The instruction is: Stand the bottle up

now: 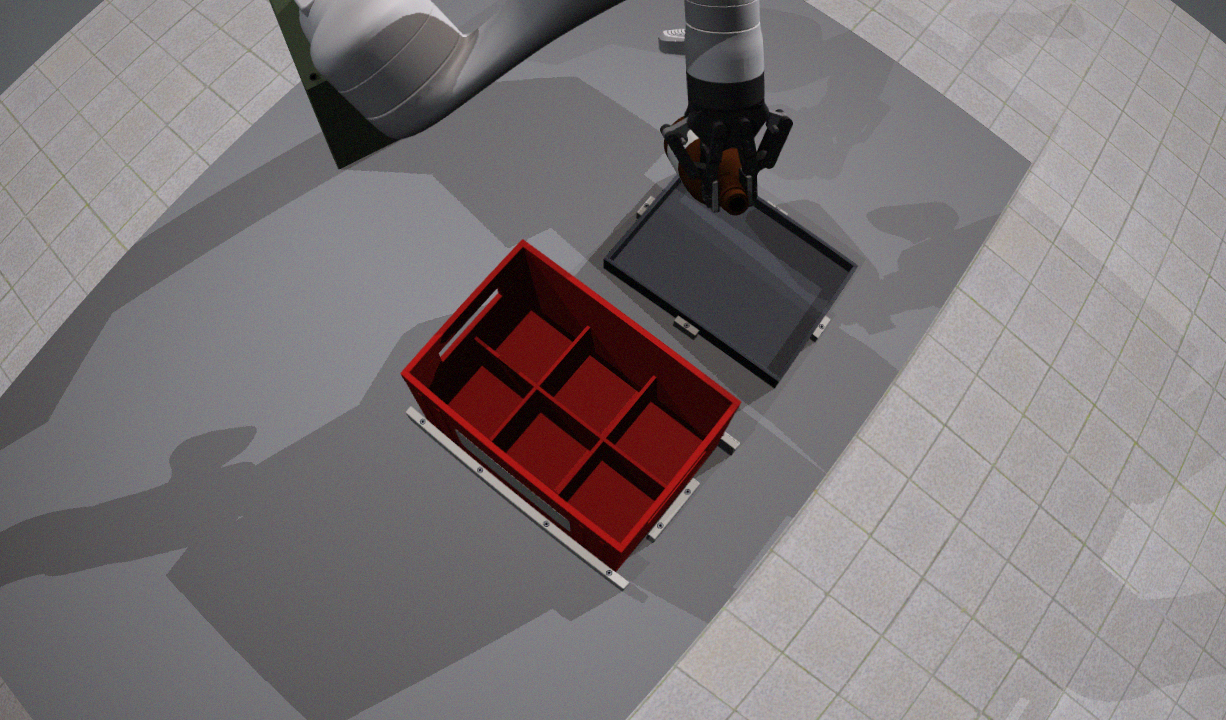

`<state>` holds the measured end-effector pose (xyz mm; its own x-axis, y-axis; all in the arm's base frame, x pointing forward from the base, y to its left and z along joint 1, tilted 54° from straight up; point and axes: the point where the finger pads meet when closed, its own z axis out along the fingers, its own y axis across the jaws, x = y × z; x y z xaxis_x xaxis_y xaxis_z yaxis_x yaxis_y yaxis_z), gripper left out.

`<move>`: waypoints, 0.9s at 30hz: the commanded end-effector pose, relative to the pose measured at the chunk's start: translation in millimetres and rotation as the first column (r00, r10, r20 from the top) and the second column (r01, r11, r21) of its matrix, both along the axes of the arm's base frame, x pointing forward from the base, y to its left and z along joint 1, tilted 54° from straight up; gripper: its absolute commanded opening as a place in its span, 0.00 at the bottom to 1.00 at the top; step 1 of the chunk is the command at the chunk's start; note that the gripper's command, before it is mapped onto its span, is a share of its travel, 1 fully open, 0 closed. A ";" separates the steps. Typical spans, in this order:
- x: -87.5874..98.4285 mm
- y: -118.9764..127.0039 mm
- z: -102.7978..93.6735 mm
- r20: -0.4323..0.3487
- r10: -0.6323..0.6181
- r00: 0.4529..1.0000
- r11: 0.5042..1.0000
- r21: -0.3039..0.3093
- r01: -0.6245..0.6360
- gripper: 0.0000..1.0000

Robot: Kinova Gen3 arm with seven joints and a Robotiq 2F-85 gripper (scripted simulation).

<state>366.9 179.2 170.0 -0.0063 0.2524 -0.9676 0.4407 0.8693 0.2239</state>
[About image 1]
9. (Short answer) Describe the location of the red crate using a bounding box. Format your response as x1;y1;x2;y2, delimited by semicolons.
400;239;741;572

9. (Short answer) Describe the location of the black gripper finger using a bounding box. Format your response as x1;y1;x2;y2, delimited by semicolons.
660;117;727;213
737;109;793;207

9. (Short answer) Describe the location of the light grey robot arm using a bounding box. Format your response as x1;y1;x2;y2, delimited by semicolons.
294;0;764;139

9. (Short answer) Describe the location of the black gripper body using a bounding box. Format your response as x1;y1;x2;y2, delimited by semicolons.
684;72;769;151

